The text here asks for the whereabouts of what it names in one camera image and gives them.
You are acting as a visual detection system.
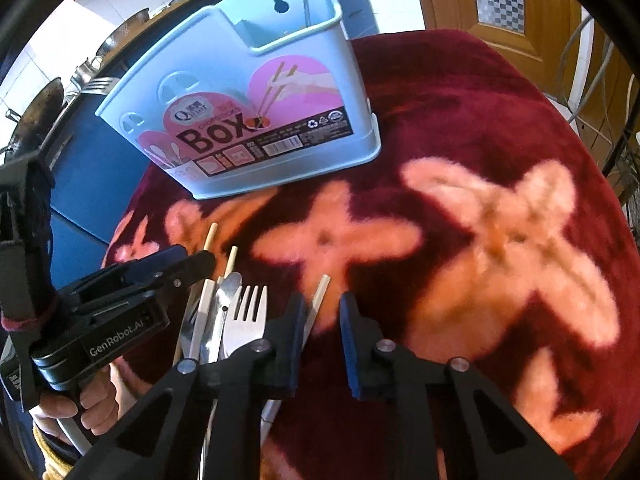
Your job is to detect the blue kitchen base cabinets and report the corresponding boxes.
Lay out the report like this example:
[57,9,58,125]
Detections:
[46,55,157,262]

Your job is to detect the wooden door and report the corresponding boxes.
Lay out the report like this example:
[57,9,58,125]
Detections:
[409,0,610,107]

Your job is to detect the person's left forearm yellow sleeve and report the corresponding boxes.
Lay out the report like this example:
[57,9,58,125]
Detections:
[31,420,93,480]

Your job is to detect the large metal bowl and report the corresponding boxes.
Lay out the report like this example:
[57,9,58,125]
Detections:
[92,30,132,63]

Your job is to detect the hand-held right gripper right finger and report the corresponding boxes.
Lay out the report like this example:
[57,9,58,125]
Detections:
[339,292,576,480]

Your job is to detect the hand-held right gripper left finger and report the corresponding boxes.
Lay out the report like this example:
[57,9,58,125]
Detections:
[65,291,308,480]

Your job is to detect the small metal bowl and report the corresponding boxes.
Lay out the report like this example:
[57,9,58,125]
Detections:
[125,6,157,31]

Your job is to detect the grey cables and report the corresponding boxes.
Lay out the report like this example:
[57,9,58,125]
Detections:
[547,9,640,181]

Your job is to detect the dark wok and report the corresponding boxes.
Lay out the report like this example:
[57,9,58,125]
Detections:
[6,77,67,156]

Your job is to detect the metal fork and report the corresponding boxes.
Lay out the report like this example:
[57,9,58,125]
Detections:
[220,285,269,361]

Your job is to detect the person's left hand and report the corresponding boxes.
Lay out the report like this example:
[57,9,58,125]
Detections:
[35,361,147,435]

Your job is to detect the light blue chopstick box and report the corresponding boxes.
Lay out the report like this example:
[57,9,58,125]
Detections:
[95,0,383,201]

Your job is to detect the metal spoon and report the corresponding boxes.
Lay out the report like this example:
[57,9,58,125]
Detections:
[212,272,244,361]

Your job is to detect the red floral blanket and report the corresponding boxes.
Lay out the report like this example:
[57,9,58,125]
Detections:
[100,29,637,480]

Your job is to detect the metal kettle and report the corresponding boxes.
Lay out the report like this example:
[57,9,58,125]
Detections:
[70,57,103,92]

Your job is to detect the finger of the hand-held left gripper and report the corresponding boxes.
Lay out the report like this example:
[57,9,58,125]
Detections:
[149,250,217,294]
[112,245,186,287]

